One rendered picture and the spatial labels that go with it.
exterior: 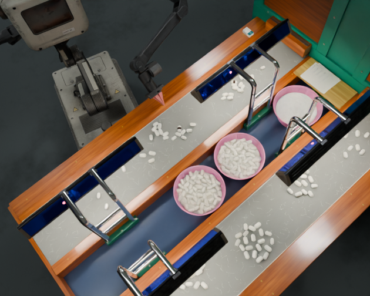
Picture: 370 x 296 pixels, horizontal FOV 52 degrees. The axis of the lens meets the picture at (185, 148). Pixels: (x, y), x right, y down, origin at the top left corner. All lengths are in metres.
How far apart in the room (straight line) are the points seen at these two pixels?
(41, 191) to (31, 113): 1.33
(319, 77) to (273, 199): 0.76
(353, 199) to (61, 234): 1.46
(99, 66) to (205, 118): 0.98
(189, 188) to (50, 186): 0.73
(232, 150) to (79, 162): 0.82
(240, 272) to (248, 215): 0.27
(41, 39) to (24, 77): 1.58
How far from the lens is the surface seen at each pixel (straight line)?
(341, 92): 2.26
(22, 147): 3.24
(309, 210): 1.98
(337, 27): 2.13
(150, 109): 2.15
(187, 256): 1.53
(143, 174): 2.02
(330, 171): 2.07
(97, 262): 2.03
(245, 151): 2.03
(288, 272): 1.87
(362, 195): 2.05
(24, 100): 3.45
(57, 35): 2.04
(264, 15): 2.48
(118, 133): 2.12
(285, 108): 2.19
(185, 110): 2.15
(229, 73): 1.86
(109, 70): 2.73
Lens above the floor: 2.60
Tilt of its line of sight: 65 degrees down
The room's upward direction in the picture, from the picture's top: 11 degrees counter-clockwise
